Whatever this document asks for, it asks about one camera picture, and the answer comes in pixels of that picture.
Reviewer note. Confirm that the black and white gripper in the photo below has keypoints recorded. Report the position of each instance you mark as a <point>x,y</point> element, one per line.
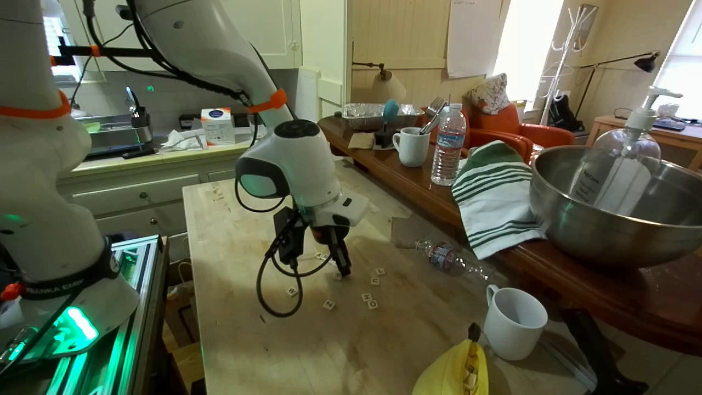
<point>338,211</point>

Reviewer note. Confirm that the small cream letter tile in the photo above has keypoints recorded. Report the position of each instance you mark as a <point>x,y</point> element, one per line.
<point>380,270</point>
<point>376,280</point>
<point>330,303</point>
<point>364,296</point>
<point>292,291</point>
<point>373,303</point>

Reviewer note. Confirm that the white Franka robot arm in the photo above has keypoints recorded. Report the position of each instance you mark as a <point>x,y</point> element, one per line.
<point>44,183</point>

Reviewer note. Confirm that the crushed clear plastic bottle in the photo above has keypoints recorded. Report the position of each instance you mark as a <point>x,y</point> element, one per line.
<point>442,254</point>

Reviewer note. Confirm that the black block stand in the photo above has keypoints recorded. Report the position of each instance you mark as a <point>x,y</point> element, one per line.
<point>384,136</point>

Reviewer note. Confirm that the large white mug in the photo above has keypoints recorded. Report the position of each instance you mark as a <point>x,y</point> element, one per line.
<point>410,148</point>

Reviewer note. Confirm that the large aluminium foil tray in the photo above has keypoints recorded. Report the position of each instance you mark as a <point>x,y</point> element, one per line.
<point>364,111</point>

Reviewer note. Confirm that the clear plastic water bottle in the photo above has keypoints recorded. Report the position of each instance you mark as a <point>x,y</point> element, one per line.
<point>448,145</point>

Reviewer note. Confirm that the green striped white towel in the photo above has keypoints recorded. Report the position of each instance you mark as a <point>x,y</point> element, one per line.
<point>495,197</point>

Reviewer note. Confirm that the desk lamp with beige shade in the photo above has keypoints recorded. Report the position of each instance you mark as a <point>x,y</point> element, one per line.
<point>387,83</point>

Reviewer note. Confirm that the yellow toy banana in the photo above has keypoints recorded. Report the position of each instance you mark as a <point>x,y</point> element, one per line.
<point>453,373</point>

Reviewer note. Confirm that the white crumpled cloth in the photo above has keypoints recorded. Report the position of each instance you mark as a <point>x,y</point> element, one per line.
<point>182,138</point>

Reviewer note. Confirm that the small white mug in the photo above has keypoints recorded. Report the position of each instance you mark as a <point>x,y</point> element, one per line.
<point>511,330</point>

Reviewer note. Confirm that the white kitchen counter cabinet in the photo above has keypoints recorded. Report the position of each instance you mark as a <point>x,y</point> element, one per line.
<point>138,190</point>

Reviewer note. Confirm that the patterned cloth bundle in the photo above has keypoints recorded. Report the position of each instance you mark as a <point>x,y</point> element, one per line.
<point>487,91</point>

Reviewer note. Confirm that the black tall bottle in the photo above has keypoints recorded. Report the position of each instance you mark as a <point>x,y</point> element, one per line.
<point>140,124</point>

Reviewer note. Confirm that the orange chair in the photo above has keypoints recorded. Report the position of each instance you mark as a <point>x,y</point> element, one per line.
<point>541,134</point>

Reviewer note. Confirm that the steel mixing bowl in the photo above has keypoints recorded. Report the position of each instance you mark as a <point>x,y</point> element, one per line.
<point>606,234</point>

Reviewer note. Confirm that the black flat bar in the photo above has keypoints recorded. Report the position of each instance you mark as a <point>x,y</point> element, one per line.
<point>599,351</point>

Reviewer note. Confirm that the clear pump soap bottle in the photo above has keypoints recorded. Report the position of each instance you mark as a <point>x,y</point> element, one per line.
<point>621,167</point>

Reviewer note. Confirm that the white coat rack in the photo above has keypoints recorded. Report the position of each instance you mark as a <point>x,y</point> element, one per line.
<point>567,51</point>

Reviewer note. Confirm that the dark brown wooden table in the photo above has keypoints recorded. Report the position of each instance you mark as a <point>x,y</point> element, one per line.
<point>643,299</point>

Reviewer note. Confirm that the light wooden desk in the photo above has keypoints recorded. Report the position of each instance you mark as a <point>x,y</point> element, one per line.
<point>681,138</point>

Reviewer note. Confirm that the black desk lamp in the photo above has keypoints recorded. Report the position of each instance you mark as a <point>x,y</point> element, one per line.
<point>647,60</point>

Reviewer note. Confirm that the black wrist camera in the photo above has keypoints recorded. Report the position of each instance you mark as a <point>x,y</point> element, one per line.
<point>290,234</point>

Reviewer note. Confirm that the aluminium frame with green light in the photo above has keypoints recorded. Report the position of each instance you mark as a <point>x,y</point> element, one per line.
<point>138,307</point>

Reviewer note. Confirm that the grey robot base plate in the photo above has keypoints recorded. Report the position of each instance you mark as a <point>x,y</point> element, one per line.
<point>94,307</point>

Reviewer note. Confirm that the white paper on wall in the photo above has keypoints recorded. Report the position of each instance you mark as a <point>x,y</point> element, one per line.
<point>475,36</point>

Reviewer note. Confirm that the black mount bar orange clamp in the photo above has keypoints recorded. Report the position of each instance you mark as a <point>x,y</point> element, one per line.
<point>124,51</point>

